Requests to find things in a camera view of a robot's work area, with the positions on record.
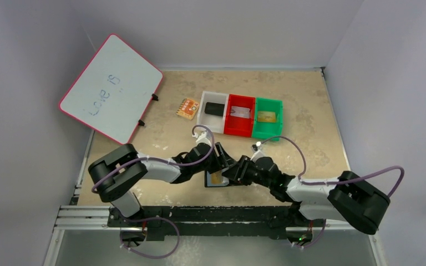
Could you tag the white plastic bin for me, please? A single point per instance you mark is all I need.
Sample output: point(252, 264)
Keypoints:
point(215, 123)

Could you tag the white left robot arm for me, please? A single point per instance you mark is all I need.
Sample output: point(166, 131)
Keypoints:
point(116, 173)

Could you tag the aluminium rail frame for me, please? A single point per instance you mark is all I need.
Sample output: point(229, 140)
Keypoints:
point(81, 236)

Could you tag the gold card in green bin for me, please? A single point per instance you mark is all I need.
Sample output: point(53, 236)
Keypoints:
point(266, 116)

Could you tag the clear card in red bin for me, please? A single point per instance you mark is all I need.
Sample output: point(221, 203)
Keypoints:
point(241, 112)

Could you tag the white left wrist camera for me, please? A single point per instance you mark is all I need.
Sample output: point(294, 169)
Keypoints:
point(203, 138)

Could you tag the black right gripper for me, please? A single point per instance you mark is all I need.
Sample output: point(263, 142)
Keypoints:
point(242, 166)

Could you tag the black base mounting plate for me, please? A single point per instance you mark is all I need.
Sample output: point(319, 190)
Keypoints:
point(273, 222)

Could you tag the orange card pack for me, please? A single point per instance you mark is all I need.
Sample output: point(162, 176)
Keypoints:
point(188, 108)

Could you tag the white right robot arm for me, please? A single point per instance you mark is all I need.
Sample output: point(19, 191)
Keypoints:
point(342, 198)

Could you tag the red plastic bin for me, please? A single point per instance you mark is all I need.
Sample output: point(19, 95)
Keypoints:
point(238, 126)

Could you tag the green plastic bin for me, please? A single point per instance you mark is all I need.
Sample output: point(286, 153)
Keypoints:
point(264, 130)

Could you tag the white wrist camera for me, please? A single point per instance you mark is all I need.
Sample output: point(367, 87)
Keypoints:
point(257, 151)
point(203, 138)

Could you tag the black object in white bin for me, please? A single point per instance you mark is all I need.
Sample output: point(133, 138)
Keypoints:
point(215, 109)

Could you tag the pink framed whiteboard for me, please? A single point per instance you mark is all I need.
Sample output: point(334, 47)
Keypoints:
point(113, 91)

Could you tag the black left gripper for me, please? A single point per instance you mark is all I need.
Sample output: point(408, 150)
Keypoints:
point(222, 161)

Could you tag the black leather card holder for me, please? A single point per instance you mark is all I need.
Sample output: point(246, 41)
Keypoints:
point(207, 184)

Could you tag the gold credit card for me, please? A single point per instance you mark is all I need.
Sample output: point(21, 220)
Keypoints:
point(216, 178)

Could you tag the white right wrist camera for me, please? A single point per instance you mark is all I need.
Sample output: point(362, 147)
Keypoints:
point(257, 151)

